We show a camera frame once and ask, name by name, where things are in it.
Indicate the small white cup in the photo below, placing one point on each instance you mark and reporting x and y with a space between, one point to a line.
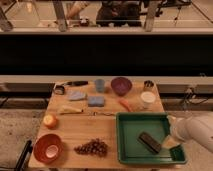
51 151

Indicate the white round container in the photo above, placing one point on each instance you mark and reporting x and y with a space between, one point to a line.
147 98

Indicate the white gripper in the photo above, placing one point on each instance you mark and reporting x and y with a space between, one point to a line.
171 142

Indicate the yellow banana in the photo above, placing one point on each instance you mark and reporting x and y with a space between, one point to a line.
69 110

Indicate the black eraser block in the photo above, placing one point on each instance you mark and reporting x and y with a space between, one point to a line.
150 142

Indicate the black peeler tool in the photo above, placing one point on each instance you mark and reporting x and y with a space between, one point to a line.
60 89

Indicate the orange bowl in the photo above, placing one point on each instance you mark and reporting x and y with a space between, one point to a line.
43 143

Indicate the small metal cup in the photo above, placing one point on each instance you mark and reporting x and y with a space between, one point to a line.
148 85

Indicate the grey-blue folded cloth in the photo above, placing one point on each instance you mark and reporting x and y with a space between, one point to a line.
76 95

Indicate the orange carrot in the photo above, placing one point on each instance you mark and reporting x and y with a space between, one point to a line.
125 104

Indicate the green plastic tray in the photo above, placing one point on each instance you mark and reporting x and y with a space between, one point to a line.
132 151

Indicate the orange apple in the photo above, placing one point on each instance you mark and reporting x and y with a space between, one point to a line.
50 121

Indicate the person in background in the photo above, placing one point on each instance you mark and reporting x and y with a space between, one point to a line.
119 13

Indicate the black chair part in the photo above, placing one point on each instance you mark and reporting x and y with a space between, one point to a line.
26 150

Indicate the blue-grey cup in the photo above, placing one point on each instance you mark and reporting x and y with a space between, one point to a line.
99 85

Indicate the purple bowl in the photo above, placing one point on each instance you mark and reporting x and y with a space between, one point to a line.
121 86

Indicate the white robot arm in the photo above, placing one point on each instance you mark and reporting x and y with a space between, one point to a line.
197 128

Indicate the bunch of dark grapes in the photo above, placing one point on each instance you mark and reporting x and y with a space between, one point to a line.
93 147

